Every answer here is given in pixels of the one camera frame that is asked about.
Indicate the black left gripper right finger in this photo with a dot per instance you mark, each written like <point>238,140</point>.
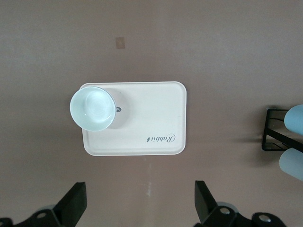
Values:
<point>204,203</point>

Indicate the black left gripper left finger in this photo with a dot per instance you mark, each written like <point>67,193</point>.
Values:
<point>71,203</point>

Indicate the light blue cup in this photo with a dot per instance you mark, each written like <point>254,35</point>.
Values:
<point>295,119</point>

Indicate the grey cup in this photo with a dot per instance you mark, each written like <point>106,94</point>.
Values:
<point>292,164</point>

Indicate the white bowl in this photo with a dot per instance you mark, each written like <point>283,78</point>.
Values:
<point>93,108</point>

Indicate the cream rectangular tray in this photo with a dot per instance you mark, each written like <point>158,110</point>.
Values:
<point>151,111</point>

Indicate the small brown tape patch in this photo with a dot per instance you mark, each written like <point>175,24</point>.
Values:
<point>120,43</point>

